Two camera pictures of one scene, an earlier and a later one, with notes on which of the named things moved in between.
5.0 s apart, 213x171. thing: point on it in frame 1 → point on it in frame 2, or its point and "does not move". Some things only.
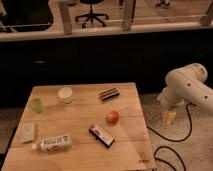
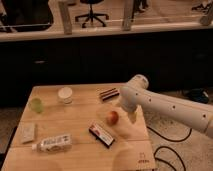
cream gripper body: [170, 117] → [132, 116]
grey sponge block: [27, 132] does not move
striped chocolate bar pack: [110, 93] does not move
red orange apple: [112, 118] does not move
